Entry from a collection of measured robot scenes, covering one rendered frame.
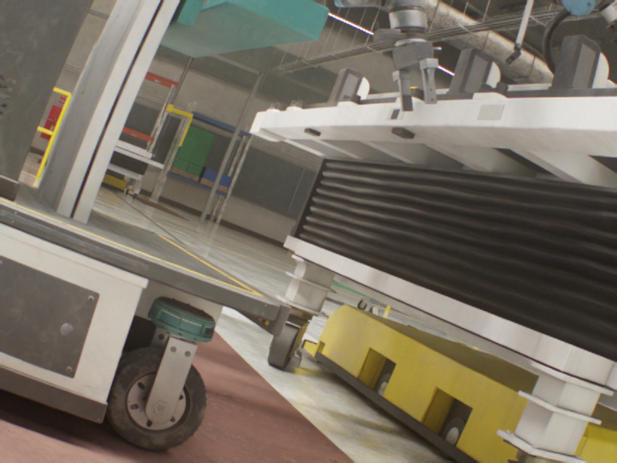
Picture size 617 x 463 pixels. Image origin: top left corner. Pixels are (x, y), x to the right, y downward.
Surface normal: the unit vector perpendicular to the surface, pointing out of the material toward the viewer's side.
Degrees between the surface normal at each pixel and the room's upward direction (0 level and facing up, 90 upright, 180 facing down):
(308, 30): 90
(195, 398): 92
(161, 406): 90
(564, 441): 90
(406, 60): 113
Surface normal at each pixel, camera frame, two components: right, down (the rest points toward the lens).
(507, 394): -0.89, -0.34
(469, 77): 0.29, 0.11
